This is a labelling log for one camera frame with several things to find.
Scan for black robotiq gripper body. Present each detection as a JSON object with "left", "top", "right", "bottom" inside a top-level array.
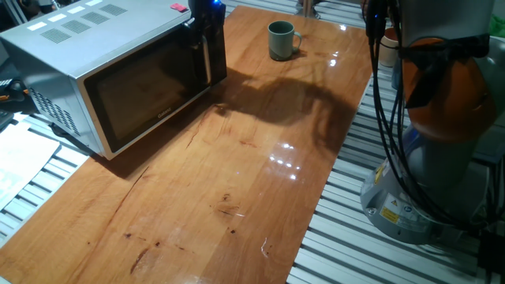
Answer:
[{"left": 188, "top": 0, "right": 227, "bottom": 27}]

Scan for silver microwave oven body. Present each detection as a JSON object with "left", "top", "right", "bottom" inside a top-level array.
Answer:
[{"left": 0, "top": 0, "right": 229, "bottom": 161}]

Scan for green ceramic mug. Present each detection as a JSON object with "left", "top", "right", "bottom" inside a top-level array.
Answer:
[{"left": 267, "top": 20, "right": 303, "bottom": 62}]

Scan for slanted grey metal bar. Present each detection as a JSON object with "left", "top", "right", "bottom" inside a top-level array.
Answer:
[{"left": 2, "top": 0, "right": 28, "bottom": 28}]

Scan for cream cup with orange inside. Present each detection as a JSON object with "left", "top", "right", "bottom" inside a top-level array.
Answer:
[{"left": 378, "top": 26, "right": 400, "bottom": 68}]

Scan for black and orange teach pendant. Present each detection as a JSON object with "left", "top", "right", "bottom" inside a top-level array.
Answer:
[{"left": 0, "top": 77, "right": 30, "bottom": 105}]

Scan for black computer keyboard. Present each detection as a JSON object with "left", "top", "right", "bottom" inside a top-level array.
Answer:
[{"left": 0, "top": 110, "right": 15, "bottom": 131}]

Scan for white paper sheets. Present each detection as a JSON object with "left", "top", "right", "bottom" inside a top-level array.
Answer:
[{"left": 0, "top": 121, "right": 62, "bottom": 211}]

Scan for metal stand post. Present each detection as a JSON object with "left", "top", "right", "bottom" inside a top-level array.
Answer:
[{"left": 297, "top": 0, "right": 321, "bottom": 19}]

